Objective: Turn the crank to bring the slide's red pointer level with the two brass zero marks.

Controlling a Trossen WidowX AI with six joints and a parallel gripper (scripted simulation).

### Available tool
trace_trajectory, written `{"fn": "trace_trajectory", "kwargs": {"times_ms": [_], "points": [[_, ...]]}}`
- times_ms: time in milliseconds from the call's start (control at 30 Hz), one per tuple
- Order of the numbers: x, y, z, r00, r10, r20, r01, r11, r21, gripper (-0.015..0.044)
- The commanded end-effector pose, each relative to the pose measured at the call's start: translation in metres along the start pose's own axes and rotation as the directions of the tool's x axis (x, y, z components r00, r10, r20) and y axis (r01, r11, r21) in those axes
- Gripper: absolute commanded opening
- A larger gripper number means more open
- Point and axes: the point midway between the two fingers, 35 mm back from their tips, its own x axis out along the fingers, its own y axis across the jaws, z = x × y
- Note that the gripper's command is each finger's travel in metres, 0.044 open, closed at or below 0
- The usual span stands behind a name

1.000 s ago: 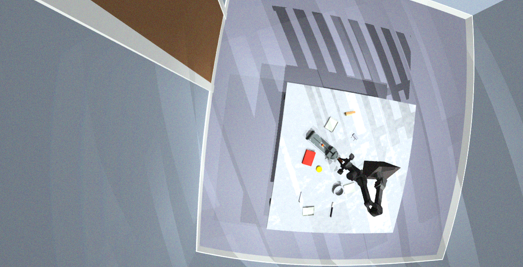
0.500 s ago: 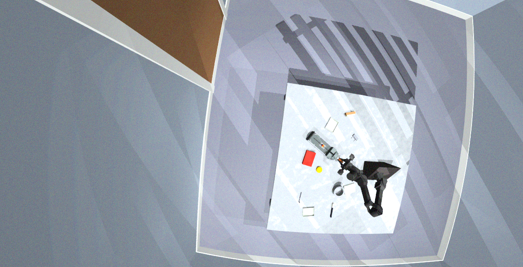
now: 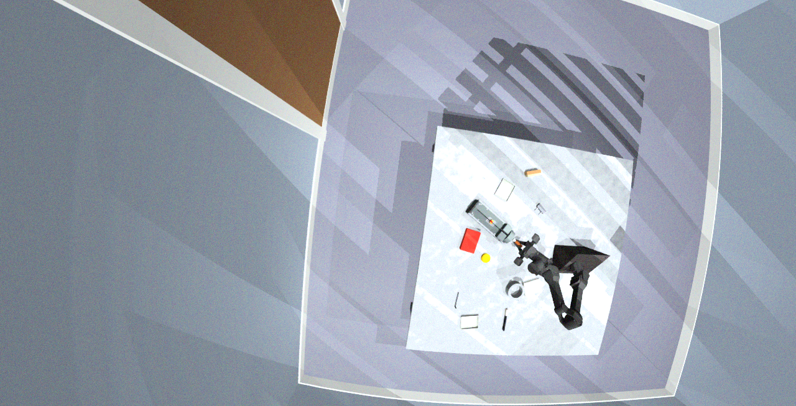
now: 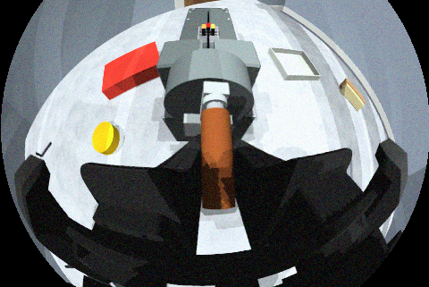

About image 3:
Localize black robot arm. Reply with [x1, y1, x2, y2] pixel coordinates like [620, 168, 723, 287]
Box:
[523, 243, 590, 330]

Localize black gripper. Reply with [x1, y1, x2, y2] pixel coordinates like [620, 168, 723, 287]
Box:
[513, 233, 541, 266]

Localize red rectangular block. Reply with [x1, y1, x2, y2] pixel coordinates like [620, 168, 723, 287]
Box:
[460, 228, 481, 253]

